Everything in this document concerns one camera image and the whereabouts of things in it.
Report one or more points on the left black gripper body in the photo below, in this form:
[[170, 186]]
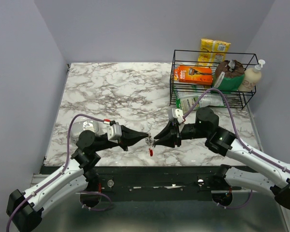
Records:
[[108, 144]]

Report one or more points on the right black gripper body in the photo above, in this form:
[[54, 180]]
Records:
[[190, 131]]

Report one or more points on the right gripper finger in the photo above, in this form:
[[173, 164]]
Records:
[[172, 126], [165, 142]]

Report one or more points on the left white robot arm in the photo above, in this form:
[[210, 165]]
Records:
[[25, 208]]

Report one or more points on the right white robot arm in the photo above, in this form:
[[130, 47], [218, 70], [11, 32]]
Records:
[[270, 176]]

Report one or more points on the clear plastic wrapper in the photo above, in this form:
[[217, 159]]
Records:
[[85, 125]]

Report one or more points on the green white flat pouch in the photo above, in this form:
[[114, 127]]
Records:
[[185, 100]]

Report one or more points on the orange razor box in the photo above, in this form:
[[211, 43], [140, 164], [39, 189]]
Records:
[[193, 74]]

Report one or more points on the brown green bag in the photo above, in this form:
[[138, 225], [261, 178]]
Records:
[[229, 75]]

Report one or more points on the yellow snack packet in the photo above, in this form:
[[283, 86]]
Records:
[[212, 52]]

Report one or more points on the cream lotion pump bottle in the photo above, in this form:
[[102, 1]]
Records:
[[252, 77]]

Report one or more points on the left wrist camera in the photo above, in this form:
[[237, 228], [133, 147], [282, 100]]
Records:
[[114, 132]]

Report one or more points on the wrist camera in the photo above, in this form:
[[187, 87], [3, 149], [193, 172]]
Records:
[[174, 113], [114, 132]]

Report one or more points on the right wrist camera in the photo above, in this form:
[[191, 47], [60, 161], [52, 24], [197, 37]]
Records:
[[174, 113]]

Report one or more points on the black mounting base rail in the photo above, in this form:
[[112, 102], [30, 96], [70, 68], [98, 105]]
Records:
[[162, 183]]

